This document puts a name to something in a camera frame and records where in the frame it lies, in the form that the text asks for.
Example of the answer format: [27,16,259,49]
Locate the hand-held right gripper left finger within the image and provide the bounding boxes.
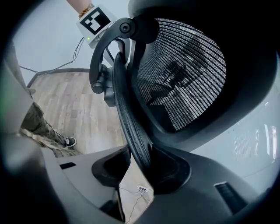
[4,134,132,224]

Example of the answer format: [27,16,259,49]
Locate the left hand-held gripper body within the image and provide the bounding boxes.
[76,5,116,49]

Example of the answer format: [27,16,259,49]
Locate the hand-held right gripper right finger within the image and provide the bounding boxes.
[134,145,262,224]

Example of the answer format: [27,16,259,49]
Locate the black mesh office chair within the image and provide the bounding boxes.
[89,0,278,173]

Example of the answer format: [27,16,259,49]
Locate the person's left forearm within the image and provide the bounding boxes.
[65,0,92,14]

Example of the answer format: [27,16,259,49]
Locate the person's left shoe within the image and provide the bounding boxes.
[63,136,77,148]

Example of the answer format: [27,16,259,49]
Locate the camouflage trousers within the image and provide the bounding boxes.
[6,43,67,158]

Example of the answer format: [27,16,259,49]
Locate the orange beaded bracelet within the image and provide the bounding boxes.
[78,3,95,19]

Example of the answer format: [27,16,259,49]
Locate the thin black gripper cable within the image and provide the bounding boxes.
[19,37,85,75]

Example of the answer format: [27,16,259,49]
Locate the long black cable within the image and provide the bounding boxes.
[119,187,154,224]

